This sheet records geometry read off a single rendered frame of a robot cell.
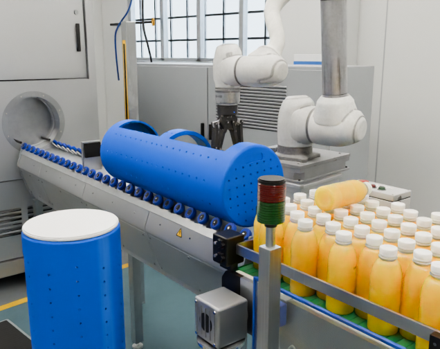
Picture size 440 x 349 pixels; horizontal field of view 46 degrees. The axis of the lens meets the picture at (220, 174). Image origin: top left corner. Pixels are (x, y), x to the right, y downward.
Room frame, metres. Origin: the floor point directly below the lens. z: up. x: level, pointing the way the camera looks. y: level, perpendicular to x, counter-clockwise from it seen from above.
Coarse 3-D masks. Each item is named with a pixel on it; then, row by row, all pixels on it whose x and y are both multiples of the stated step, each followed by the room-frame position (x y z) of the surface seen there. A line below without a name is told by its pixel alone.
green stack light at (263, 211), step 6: (258, 204) 1.11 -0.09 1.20; (264, 204) 1.10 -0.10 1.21; (270, 204) 1.09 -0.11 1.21; (276, 204) 1.09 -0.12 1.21; (282, 204) 1.10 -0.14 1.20; (258, 210) 1.11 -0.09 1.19; (264, 210) 1.10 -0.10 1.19; (270, 210) 1.09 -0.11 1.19; (276, 210) 1.09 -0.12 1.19; (282, 210) 1.10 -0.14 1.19; (258, 216) 1.11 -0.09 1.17; (264, 216) 1.10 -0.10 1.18; (270, 216) 1.09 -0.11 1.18; (276, 216) 1.09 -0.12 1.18; (282, 216) 1.10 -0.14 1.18; (264, 222) 1.10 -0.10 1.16; (270, 222) 1.09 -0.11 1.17; (276, 222) 1.09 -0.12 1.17; (282, 222) 1.10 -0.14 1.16
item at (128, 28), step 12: (132, 24) 3.00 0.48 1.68; (132, 36) 3.00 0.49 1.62; (132, 48) 3.00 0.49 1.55; (132, 60) 3.00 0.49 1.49; (132, 72) 3.00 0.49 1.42; (132, 84) 2.99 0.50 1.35; (132, 96) 2.99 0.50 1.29; (132, 108) 2.99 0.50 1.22; (144, 288) 3.01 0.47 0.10; (144, 300) 3.01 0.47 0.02
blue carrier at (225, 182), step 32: (128, 128) 2.37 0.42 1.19; (128, 160) 2.09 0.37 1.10; (160, 160) 1.91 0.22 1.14; (192, 160) 1.77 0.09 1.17; (224, 160) 1.66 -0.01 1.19; (256, 160) 1.71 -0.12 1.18; (160, 192) 1.96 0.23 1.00; (192, 192) 1.74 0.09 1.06; (224, 192) 1.62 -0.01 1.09; (256, 192) 1.70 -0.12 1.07
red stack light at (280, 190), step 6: (258, 186) 1.11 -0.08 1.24; (264, 186) 1.10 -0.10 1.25; (270, 186) 1.09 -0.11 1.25; (276, 186) 1.09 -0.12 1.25; (282, 186) 1.10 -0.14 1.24; (258, 192) 1.11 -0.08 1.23; (264, 192) 1.10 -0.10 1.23; (270, 192) 1.09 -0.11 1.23; (276, 192) 1.09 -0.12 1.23; (282, 192) 1.10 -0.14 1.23; (258, 198) 1.11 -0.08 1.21; (264, 198) 1.10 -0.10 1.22; (270, 198) 1.09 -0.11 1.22; (276, 198) 1.09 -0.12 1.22; (282, 198) 1.10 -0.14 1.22
